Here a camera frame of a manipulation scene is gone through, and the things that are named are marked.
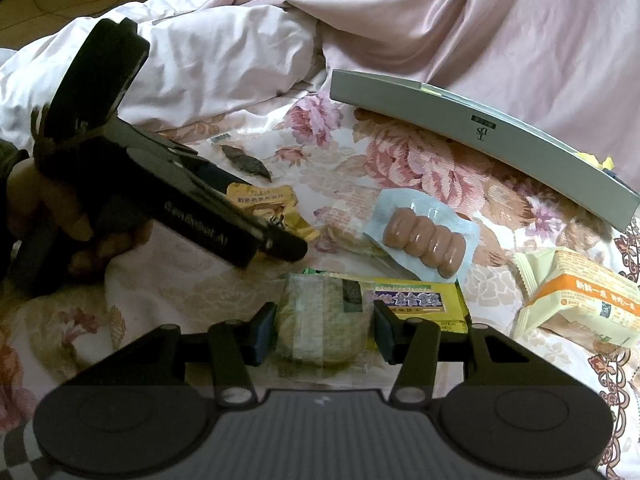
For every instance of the person's left hand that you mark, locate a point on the person's left hand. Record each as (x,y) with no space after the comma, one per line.
(60,200)

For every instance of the pink satin cloth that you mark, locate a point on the pink satin cloth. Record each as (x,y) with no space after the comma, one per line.
(500,35)

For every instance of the golden yellow candy packet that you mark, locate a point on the golden yellow candy packet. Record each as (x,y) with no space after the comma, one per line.
(260,197)

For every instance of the cream and orange snack packet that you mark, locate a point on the cream and orange snack packet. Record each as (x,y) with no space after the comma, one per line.
(575,290)

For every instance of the small barcode sticker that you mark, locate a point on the small barcode sticker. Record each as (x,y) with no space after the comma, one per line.
(220,138)

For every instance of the floral bedsheet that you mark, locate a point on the floral bedsheet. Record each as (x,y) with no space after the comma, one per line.
(350,160)

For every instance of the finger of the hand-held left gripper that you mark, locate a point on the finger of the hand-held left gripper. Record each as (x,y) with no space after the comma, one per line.
(285,249)
(215,172)

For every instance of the grey shallow box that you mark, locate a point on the grey shallow box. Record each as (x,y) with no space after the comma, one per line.
(475,125)

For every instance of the clear wrapped pastry packet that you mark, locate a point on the clear wrapped pastry packet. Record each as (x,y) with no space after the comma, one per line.
(345,242)

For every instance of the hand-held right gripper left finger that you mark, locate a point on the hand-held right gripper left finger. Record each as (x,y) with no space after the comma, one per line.
(262,332)

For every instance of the dark brown snack packet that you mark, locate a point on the dark brown snack packet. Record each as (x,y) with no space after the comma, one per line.
(247,162)

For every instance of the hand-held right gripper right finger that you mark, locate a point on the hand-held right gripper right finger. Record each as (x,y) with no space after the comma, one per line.
(385,332)

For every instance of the yellow-labelled round pastry packet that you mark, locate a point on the yellow-labelled round pastry packet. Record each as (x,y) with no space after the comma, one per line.
(320,310)

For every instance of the pale pink duvet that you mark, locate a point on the pale pink duvet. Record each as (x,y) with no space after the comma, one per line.
(200,60)

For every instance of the person's left forearm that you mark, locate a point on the person's left forearm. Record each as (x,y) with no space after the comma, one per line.
(7,155)

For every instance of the yellow and blue snack bag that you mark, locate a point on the yellow and blue snack bag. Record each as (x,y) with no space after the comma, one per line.
(605,162)

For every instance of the light blue sausage packet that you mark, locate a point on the light blue sausage packet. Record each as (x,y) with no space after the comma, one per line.
(425,240)

